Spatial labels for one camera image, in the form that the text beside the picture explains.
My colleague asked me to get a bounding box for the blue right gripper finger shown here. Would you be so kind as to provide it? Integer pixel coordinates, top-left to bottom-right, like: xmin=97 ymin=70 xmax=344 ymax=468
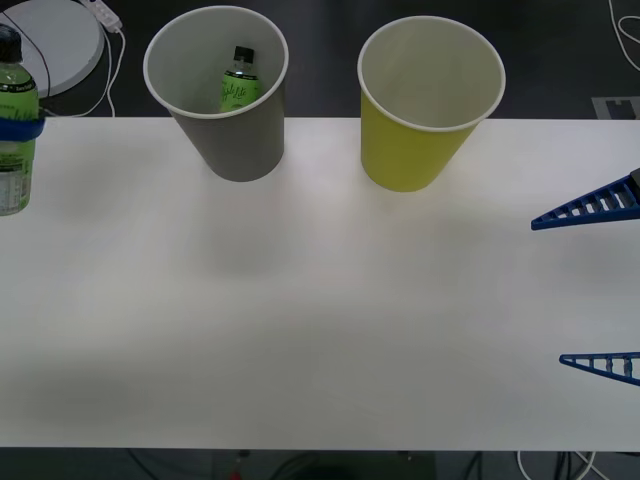
xmin=558 ymin=352 xmax=640 ymax=387
xmin=530 ymin=167 xmax=640 ymax=232

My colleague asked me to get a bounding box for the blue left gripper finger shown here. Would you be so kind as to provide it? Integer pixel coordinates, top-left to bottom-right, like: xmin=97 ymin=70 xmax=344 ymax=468
xmin=0 ymin=117 xmax=47 ymax=143

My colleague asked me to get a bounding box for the green bottle with black cap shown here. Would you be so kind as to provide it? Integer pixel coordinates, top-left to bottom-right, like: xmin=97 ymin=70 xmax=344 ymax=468
xmin=218 ymin=45 xmax=263 ymax=114
xmin=0 ymin=24 xmax=39 ymax=217

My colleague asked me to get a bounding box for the white round disc base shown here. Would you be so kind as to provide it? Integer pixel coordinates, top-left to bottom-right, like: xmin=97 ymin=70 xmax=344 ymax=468
xmin=0 ymin=0 xmax=107 ymax=99

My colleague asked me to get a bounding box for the grey floor plate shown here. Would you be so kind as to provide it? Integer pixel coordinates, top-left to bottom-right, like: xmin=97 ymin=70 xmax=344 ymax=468
xmin=592 ymin=96 xmax=640 ymax=120

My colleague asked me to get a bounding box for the white power strip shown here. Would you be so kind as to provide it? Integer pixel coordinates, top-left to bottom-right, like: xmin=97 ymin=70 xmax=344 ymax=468
xmin=79 ymin=0 xmax=124 ymax=32

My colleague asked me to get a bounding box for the yellow-green plastic waste bin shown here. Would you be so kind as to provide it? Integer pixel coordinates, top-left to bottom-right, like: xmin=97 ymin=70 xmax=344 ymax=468
xmin=356 ymin=15 xmax=507 ymax=193

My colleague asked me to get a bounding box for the grey plastic waste bin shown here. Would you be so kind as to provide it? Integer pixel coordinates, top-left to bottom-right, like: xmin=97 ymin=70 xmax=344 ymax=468
xmin=142 ymin=5 xmax=291 ymax=183

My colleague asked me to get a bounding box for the thin black cable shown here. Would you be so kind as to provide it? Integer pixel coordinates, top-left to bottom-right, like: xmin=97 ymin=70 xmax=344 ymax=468
xmin=0 ymin=8 xmax=54 ymax=119

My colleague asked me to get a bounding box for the white cable under table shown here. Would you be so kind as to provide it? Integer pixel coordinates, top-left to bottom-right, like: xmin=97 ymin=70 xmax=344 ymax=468
xmin=516 ymin=449 xmax=601 ymax=480

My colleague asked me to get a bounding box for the white power strip cable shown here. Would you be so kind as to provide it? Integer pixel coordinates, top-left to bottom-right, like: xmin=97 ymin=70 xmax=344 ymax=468
xmin=37 ymin=27 xmax=127 ymax=119

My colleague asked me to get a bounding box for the white looped cable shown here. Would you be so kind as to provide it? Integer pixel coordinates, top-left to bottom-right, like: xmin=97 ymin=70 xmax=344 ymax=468
xmin=607 ymin=0 xmax=640 ymax=76

